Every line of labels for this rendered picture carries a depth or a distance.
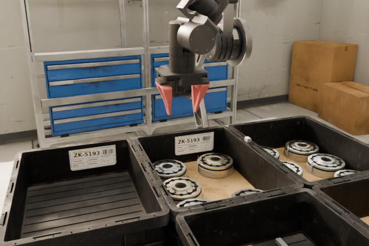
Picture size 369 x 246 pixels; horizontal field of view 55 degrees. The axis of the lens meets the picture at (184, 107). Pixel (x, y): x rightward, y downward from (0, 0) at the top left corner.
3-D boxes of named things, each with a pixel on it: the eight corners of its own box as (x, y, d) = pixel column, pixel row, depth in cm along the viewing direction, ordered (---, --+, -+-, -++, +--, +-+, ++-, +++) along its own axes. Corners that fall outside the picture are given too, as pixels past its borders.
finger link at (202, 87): (209, 115, 80) (210, 74, 77) (179, 119, 77) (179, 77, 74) (198, 106, 86) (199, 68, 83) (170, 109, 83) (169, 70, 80)
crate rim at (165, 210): (17, 159, 93) (16, 151, 92) (131, 144, 102) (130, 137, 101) (-6, 262, 57) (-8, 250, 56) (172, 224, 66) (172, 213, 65)
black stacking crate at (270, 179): (133, 174, 105) (132, 138, 101) (224, 160, 114) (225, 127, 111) (173, 266, 69) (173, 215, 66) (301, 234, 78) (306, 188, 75)
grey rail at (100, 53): (28, 60, 251) (28, 53, 249) (233, 46, 319) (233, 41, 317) (29, 62, 242) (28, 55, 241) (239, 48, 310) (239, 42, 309)
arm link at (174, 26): (189, 15, 77) (164, 16, 75) (202, 18, 72) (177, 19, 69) (188, 47, 80) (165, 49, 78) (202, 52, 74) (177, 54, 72)
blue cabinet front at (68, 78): (51, 135, 266) (43, 61, 249) (143, 122, 295) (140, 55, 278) (52, 137, 263) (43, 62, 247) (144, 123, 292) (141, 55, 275)
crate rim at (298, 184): (131, 144, 102) (130, 137, 101) (225, 132, 112) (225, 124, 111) (172, 224, 66) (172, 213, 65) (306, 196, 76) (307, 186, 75)
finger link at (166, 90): (194, 117, 78) (195, 76, 75) (163, 121, 76) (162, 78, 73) (184, 107, 85) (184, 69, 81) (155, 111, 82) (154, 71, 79)
